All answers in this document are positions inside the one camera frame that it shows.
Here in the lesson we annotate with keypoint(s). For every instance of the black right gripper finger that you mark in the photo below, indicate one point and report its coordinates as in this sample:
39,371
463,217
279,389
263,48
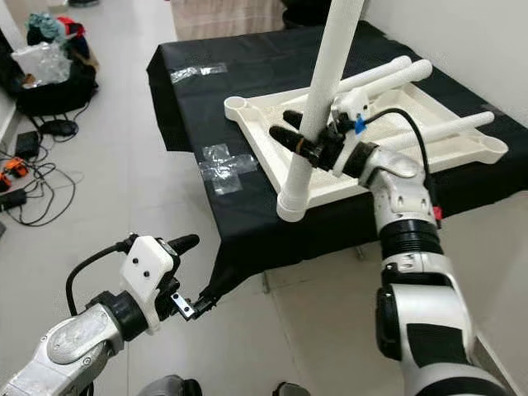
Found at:
290,143
294,120

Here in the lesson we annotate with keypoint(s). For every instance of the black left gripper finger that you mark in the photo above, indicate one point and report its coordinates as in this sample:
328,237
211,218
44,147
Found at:
184,244
208,299

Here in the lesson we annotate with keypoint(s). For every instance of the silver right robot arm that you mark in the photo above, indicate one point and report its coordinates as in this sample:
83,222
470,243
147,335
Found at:
412,239

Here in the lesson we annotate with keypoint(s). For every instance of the white plastic table top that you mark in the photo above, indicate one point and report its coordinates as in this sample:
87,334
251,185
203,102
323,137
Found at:
256,136

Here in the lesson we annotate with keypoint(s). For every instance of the grey left robot foot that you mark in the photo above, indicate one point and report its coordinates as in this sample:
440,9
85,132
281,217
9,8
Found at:
169,386

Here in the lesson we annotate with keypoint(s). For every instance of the grey robot foot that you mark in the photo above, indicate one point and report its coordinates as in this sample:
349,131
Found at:
289,389
169,386

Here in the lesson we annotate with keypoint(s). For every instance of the black tablecloth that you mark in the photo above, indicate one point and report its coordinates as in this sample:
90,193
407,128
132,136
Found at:
198,107

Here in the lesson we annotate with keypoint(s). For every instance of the clear tape strip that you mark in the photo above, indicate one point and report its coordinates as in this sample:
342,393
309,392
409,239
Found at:
198,73

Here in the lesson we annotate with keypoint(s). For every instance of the large black round bowl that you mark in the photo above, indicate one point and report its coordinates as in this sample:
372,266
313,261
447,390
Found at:
305,8

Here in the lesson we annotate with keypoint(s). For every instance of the grey right robot foot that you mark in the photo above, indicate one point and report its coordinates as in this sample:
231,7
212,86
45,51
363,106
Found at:
289,389

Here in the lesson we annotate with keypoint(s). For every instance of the beige woven mat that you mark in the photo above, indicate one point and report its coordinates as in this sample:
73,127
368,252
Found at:
227,18

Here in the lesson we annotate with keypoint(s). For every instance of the orange black battery charger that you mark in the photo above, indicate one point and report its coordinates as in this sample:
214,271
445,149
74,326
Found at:
16,167

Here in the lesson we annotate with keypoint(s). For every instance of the black power strip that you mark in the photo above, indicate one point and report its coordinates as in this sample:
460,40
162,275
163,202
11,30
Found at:
12,198

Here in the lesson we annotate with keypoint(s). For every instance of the black power adapter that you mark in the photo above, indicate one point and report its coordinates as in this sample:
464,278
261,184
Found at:
26,143

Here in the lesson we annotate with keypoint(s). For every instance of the black router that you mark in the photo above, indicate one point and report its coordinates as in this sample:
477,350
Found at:
58,127

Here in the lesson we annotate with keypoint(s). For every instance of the clear plastic bag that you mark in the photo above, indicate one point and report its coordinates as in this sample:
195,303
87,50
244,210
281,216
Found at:
45,64

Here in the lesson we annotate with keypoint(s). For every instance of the teal cloth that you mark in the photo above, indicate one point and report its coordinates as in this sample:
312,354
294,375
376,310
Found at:
45,26

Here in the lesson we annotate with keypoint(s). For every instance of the red cloth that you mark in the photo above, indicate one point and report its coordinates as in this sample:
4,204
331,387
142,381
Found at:
74,29

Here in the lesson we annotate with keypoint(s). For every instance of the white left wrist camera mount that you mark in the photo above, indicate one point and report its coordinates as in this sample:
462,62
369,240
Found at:
153,272

